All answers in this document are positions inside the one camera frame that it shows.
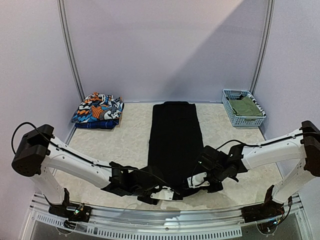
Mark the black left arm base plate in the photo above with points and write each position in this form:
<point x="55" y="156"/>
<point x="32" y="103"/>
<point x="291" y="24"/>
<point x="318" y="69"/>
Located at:
<point x="74" y="212"/>

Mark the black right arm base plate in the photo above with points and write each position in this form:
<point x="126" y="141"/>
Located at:
<point x="267" y="209"/>

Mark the left aluminium frame post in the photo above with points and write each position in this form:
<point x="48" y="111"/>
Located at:
<point x="61" y="5"/>

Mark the green cloth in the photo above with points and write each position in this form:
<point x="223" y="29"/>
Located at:
<point x="245" y="107"/>

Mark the aluminium frame post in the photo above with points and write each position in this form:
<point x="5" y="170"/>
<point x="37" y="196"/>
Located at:
<point x="61" y="5"/>
<point x="263" y="44"/>

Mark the aluminium front rail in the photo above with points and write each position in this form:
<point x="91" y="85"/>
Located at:
<point x="108" y="223"/>

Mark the light blue plastic basket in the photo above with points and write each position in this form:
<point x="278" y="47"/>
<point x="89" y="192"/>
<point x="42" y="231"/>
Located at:
<point x="237" y="121"/>

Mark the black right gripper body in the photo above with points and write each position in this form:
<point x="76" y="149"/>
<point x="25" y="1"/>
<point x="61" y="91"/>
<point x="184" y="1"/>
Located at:
<point x="211" y="186"/>

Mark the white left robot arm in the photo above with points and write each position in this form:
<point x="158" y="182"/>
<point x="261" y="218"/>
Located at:
<point x="39" y="151"/>

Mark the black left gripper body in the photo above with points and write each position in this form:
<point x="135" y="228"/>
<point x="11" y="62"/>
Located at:
<point x="149" y="202"/>

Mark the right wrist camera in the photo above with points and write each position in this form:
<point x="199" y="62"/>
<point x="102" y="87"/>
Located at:
<point x="198" y="180"/>

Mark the right aluminium frame post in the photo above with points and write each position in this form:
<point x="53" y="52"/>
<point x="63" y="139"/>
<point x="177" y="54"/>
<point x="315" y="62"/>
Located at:
<point x="263" y="44"/>

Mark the colourful patterned folded shorts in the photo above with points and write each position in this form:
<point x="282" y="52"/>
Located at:
<point x="98" y="107"/>

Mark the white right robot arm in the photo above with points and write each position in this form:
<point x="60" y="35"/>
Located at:
<point x="302" y="144"/>

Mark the black trousers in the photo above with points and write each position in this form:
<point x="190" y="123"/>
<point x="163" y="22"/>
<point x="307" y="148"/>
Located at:
<point x="175" y="143"/>

